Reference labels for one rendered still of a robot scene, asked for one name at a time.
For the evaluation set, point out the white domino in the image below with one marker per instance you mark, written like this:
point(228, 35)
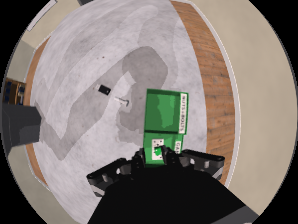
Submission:
point(155, 143)

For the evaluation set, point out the green rack of bins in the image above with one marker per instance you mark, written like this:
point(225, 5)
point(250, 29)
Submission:
point(162, 118)

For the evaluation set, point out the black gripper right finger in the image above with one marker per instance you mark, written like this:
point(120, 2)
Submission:
point(213, 164)

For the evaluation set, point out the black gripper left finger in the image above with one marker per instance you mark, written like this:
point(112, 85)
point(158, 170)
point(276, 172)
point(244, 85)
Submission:
point(100, 179)

